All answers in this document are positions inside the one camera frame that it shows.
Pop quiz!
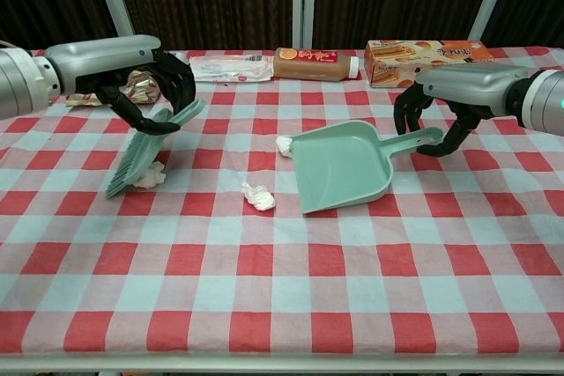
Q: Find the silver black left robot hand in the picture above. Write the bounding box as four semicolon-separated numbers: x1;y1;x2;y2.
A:
43;34;197;136

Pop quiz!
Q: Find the tissue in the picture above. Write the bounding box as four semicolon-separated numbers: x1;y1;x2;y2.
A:
240;181;277;211
275;136;295;159
131;161;167;189

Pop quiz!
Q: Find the tissue top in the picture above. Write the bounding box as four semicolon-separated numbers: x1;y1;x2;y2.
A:
275;136;295;159

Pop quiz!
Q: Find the orange drink bottle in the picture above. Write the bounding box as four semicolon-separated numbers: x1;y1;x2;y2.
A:
272;47;360;83

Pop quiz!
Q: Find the green plastic hand brush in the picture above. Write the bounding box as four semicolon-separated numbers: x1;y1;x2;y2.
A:
104;99;206;200

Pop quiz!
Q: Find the red white checkered tablecloth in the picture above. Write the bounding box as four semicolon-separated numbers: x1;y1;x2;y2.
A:
0;45;564;358

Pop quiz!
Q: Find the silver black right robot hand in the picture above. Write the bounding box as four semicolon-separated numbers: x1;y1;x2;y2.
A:
393;63;530;158

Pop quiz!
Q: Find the orange snack box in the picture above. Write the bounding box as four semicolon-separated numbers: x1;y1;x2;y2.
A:
366;39;501;88

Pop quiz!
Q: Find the white plastic package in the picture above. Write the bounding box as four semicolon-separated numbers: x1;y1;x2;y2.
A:
188;55;275;85

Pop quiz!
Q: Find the gold foil snack bag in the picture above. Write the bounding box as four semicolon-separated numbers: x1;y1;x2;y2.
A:
65;68;160;107

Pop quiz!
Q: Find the green plastic dustpan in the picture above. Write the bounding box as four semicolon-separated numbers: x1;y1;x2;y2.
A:
289;120;444;215

